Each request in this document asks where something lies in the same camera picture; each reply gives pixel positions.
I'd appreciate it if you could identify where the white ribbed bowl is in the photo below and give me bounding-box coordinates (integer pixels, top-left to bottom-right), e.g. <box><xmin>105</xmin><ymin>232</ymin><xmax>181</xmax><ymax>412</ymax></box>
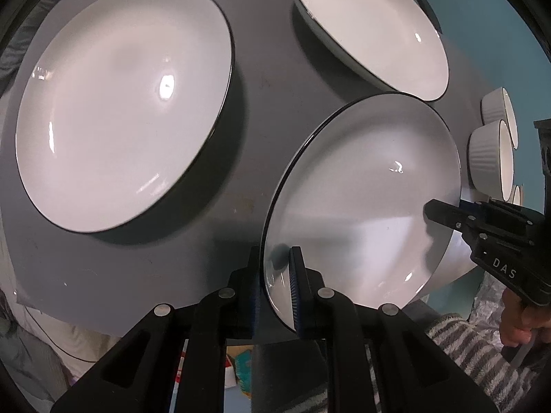
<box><xmin>468</xmin><ymin>119</ymin><xmax>514</xmax><ymax>201</ymax></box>
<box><xmin>509</xmin><ymin>184</ymin><xmax>524</xmax><ymax>206</ymax></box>
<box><xmin>481</xmin><ymin>87</ymin><xmax>519</xmax><ymax>149</ymax></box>

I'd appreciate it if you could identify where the white plate black rim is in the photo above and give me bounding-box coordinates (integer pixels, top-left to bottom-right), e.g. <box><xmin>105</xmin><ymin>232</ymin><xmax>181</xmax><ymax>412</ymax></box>
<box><xmin>261</xmin><ymin>92</ymin><xmax>474</xmax><ymax>328</ymax></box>
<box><xmin>15</xmin><ymin>0</ymin><xmax>233</xmax><ymax>233</ymax></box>
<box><xmin>295</xmin><ymin>0</ymin><xmax>449</xmax><ymax>102</ymax></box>

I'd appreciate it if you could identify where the person's right hand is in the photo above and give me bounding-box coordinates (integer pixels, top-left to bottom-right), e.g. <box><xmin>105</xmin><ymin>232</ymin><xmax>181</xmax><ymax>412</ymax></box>
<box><xmin>500</xmin><ymin>288</ymin><xmax>551</xmax><ymax>348</ymax></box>

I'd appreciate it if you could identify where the striped grey white garment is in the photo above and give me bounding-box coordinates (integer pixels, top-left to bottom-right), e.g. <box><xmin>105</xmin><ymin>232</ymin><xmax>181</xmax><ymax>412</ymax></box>
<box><xmin>285</xmin><ymin>314</ymin><xmax>543</xmax><ymax>412</ymax></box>

